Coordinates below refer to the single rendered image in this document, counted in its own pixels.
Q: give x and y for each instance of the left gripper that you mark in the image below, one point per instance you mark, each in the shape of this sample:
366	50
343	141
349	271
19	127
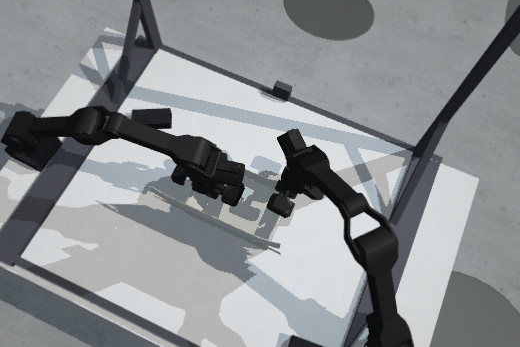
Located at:
287	187

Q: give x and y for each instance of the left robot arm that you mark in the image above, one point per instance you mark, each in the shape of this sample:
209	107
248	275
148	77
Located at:
376	251

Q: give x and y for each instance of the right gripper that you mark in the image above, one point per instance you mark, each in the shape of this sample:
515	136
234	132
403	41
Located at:
230	196

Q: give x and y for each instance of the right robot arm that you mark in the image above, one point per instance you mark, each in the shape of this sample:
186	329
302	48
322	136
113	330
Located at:
194	153

